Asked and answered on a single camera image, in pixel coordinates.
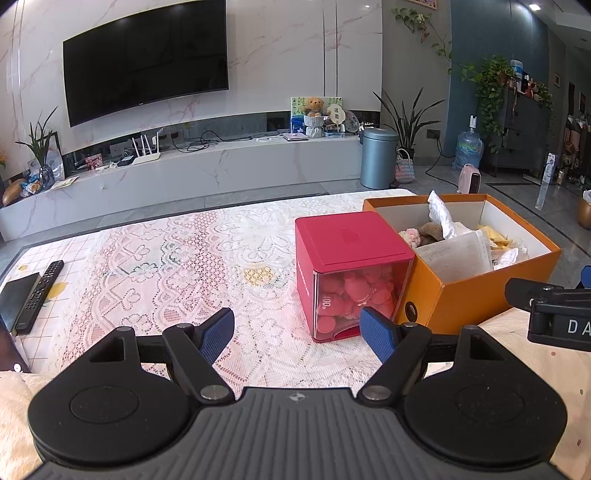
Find brown plush toy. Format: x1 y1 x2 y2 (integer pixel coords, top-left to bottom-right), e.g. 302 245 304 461
416 222 446 243

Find cream dotted blanket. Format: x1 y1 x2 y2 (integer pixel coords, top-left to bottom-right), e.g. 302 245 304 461
480 307 591 480

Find blue grey trash bin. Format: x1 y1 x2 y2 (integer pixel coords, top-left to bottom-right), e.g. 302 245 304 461
359 127 399 190

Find yellow paper wrapper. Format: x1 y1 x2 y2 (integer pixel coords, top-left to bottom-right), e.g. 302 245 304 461
475 224 522 271

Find green trailing plant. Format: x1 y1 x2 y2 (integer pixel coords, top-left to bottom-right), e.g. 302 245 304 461
459 55 518 153

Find black television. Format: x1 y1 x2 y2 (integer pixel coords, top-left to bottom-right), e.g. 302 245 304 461
62 0 230 128

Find brown bread loaf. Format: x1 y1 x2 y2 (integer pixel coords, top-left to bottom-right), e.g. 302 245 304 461
2 178 24 207

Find black cables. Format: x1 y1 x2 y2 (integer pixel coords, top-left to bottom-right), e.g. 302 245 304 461
173 130 220 153

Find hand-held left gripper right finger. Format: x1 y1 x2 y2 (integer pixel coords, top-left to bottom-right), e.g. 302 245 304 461
358 307 511 403

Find pink woven bag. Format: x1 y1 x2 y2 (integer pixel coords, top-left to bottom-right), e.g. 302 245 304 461
394 148 416 184

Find clear plastic bag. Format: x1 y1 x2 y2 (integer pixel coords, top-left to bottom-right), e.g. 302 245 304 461
413 229 495 283

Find long leaf potted plant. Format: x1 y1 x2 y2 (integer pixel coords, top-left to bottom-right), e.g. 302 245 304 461
373 88 446 160

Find black remote control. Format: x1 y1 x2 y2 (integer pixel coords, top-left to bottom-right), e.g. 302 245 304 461
13 260 65 335

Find green picture board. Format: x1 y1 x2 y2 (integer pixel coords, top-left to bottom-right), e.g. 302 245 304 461
291 96 343 134

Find white router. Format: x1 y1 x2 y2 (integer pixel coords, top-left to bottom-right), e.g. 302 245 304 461
131 130 162 165

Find red cube box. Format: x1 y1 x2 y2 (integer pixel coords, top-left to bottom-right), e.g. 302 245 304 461
295 211 416 343

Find white marble tv cabinet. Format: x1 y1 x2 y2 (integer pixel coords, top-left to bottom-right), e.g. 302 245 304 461
0 111 365 243

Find small green potted plant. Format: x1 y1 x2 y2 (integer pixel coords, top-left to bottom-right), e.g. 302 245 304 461
16 106 61 185

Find dark grey cabinet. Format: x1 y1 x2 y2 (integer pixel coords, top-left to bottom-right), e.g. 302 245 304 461
485 88 552 171

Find orange cardboard box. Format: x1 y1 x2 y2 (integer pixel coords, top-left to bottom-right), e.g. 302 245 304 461
363 194 563 335

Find pink space heater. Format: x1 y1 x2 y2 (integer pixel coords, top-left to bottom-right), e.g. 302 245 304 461
457 163 482 195

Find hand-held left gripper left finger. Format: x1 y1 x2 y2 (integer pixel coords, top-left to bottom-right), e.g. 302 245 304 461
87 308 236 403

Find blue water jug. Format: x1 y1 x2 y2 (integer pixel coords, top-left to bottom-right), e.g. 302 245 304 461
452 115 484 171

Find green wall vine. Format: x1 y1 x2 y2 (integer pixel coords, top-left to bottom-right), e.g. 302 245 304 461
392 7 455 75

